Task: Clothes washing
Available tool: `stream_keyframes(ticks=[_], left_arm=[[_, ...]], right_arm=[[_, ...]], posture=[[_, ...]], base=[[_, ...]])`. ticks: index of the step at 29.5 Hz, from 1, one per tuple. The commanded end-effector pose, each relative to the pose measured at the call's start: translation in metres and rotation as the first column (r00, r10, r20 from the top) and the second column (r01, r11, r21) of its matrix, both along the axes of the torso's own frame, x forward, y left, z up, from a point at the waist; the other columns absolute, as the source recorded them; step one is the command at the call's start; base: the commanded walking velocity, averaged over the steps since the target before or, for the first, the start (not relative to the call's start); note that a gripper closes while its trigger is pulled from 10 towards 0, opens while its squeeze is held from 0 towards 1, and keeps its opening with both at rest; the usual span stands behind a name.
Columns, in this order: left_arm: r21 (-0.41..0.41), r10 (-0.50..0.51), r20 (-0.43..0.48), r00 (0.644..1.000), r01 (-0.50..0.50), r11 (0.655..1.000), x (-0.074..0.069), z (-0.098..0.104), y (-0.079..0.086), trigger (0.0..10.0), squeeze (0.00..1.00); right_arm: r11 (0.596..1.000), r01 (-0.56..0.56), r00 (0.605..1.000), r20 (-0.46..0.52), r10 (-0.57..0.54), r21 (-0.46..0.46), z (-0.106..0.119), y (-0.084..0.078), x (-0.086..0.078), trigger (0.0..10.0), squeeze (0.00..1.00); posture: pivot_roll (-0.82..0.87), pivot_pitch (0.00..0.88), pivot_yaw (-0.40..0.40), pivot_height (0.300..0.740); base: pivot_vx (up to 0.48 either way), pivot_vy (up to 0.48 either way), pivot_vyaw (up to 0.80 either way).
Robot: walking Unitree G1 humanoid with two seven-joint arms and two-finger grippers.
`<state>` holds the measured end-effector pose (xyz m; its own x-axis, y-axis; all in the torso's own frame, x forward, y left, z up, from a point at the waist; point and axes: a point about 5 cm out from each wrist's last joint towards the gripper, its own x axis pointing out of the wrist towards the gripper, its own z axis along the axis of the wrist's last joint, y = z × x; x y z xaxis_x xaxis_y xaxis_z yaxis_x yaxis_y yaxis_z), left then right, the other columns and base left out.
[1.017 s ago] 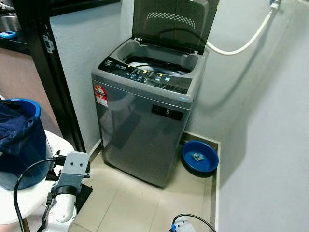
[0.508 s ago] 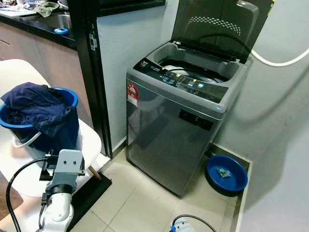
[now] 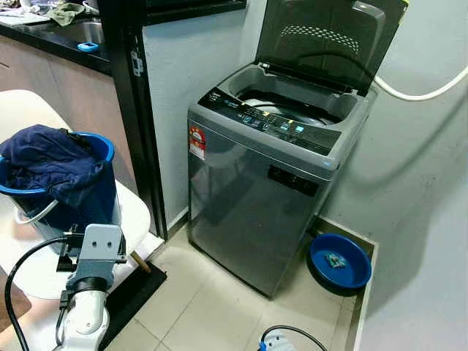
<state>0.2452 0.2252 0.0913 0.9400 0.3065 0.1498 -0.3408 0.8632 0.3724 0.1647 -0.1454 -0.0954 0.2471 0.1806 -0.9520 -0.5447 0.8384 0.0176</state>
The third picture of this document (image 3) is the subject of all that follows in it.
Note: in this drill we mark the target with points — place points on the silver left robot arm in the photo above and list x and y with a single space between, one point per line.
84 318

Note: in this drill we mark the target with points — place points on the grey top-load washing machine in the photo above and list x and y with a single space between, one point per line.
248 212

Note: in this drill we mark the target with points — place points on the blue plastic bucket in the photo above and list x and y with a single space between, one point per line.
102 201

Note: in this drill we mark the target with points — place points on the black floor threshold strip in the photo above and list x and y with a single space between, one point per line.
135 296

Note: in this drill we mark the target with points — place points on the dark blue garment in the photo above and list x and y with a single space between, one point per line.
51 161

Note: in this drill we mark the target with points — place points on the white chair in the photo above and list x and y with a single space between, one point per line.
22 110

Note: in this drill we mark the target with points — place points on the kitchen counter with black top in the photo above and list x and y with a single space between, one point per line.
73 95

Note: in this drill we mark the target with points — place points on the blue plastic basin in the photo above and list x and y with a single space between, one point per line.
351 270

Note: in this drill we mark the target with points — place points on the red and white sticker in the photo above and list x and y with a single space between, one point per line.
197 142

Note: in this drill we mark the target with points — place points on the small green item in basin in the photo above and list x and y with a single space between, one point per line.
335 259

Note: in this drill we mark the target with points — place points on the small blue round item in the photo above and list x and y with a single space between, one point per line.
88 47

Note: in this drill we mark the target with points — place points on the white tray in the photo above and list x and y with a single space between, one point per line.
22 17

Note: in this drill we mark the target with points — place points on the green cloth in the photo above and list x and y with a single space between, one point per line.
67 12

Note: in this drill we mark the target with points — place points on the dark grey washer lid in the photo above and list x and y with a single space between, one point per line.
329 33

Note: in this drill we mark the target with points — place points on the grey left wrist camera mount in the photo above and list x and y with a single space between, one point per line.
101 252

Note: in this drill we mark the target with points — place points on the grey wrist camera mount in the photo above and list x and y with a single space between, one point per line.
101 252
276 342

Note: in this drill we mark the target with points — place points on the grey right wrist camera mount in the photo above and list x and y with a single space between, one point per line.
276 342

